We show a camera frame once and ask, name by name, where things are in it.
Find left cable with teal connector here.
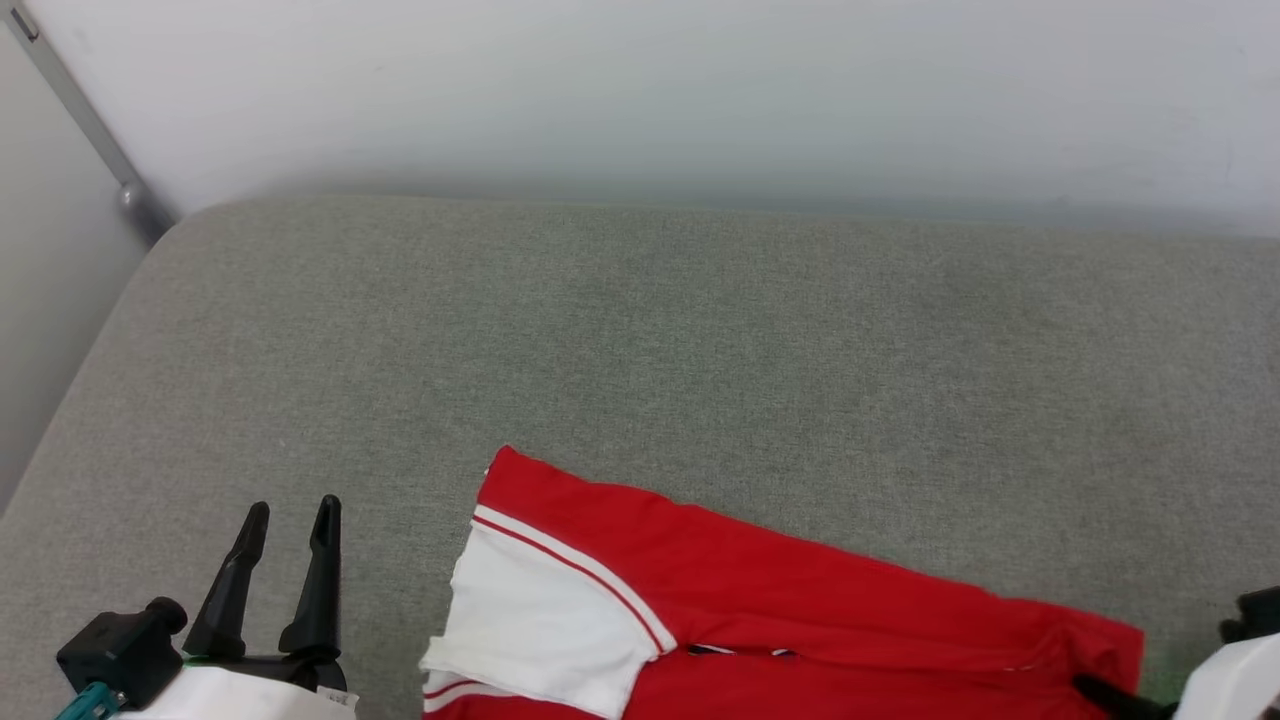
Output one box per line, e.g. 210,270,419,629
55,682,126,720

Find grey metal pole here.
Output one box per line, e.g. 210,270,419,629
0,0,177,247

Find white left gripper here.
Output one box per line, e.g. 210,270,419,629
110,495,359,720

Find grey fabric sofa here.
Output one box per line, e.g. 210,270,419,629
0,195,1280,720

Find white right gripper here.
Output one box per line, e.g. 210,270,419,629
1073,634,1280,720

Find red and white shirt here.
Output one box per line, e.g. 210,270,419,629
420,445,1146,720

